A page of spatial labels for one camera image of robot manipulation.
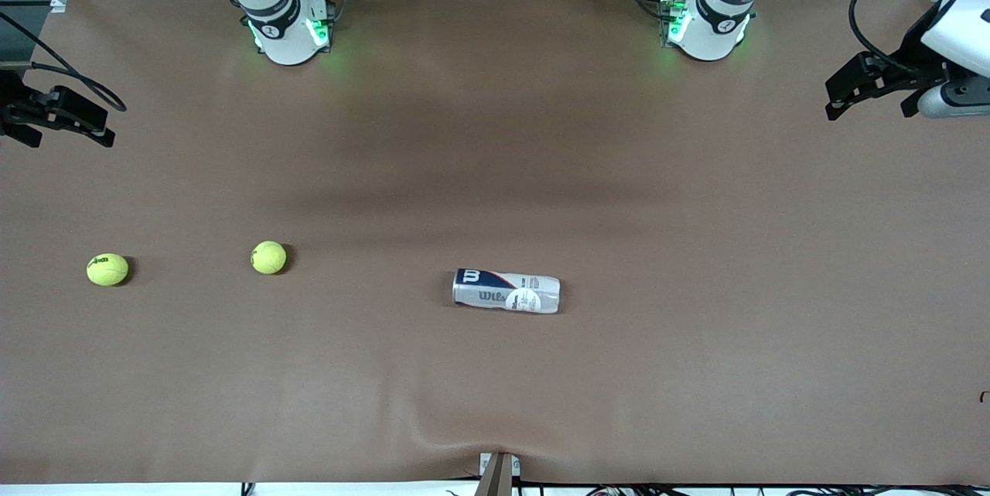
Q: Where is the yellow-green tennis ball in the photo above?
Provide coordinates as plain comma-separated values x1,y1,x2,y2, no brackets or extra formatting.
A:
251,241,288,275
87,253,130,287

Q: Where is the white blue tennis ball can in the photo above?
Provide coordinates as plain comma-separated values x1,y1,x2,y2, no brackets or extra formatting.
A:
452,268,561,315

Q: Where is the brown table mat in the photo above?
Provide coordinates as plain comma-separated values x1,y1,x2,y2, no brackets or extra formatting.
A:
0,0,990,485

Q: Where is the metal table clamp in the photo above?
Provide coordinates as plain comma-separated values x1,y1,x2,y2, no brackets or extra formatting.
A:
478,451,521,496

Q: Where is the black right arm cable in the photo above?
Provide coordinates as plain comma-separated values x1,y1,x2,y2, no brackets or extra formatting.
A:
0,12,127,111

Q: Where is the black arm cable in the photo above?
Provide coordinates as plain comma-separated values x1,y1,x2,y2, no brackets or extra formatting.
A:
848,0,941,77
0,12,127,111

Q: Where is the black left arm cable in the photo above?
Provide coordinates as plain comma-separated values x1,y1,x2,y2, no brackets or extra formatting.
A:
848,0,941,77

